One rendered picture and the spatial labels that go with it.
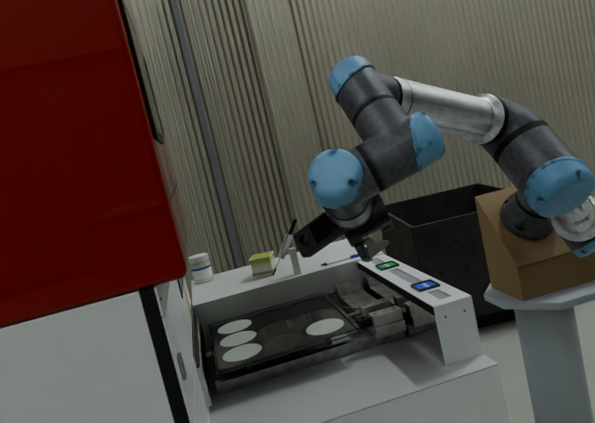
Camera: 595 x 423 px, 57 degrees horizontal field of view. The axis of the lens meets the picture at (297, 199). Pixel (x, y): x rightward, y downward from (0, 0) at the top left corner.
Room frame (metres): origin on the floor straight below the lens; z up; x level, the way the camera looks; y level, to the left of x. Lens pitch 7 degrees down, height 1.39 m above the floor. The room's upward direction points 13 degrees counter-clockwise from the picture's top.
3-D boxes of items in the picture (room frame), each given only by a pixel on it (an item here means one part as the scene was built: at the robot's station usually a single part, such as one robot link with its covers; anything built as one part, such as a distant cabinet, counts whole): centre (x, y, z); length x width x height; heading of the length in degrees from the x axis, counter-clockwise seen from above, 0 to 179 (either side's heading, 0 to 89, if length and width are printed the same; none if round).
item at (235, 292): (1.83, 0.11, 0.89); 0.62 x 0.35 x 0.14; 100
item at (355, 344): (1.32, 0.05, 0.84); 0.50 x 0.02 x 0.03; 100
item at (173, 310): (1.20, 0.32, 1.02); 0.81 x 0.03 x 0.40; 10
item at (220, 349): (1.43, 0.13, 0.90); 0.34 x 0.34 x 0.01; 10
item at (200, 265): (1.89, 0.39, 1.01); 0.07 x 0.07 x 0.10
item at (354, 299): (1.50, -0.12, 0.87); 0.36 x 0.08 x 0.03; 10
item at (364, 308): (1.42, -0.14, 0.89); 0.08 x 0.03 x 0.03; 100
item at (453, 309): (1.43, -0.24, 0.89); 0.55 x 0.09 x 0.14; 10
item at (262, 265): (1.78, 0.16, 1.00); 0.07 x 0.07 x 0.07; 81
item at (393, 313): (1.34, -0.15, 0.89); 0.08 x 0.03 x 0.03; 100
